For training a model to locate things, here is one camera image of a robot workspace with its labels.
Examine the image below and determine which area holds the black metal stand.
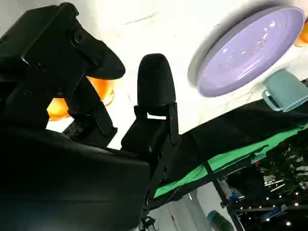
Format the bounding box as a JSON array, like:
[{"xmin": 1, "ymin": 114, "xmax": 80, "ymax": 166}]
[{"xmin": 203, "ymin": 161, "xmax": 244, "ymax": 212}]

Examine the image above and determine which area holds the pale green mug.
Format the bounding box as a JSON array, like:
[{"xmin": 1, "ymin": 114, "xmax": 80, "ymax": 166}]
[{"xmin": 261, "ymin": 69, "xmax": 308, "ymax": 113}]

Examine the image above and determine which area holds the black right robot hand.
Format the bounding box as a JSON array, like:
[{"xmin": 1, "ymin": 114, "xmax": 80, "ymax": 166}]
[{"xmin": 0, "ymin": 1, "xmax": 180, "ymax": 231}]

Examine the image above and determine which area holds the green cylindrical container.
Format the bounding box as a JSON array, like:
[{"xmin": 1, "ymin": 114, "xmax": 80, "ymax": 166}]
[{"xmin": 206, "ymin": 210, "xmax": 235, "ymax": 231}]

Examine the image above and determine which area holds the black backdrop cloth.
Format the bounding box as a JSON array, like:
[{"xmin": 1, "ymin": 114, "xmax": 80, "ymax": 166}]
[{"xmin": 146, "ymin": 97, "xmax": 308, "ymax": 205}]

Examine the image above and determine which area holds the lilac plate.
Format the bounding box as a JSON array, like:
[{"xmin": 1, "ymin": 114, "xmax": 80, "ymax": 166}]
[{"xmin": 187, "ymin": 6, "xmax": 306, "ymax": 98}]

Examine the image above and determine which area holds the orange and white bread roll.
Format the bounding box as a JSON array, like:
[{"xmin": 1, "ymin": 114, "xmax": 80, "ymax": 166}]
[
  {"xmin": 293, "ymin": 23, "xmax": 308, "ymax": 48},
  {"xmin": 47, "ymin": 76, "xmax": 116, "ymax": 122}
]

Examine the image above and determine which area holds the green cloth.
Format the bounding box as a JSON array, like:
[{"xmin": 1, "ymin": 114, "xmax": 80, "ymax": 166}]
[{"xmin": 154, "ymin": 125, "xmax": 308, "ymax": 200}]

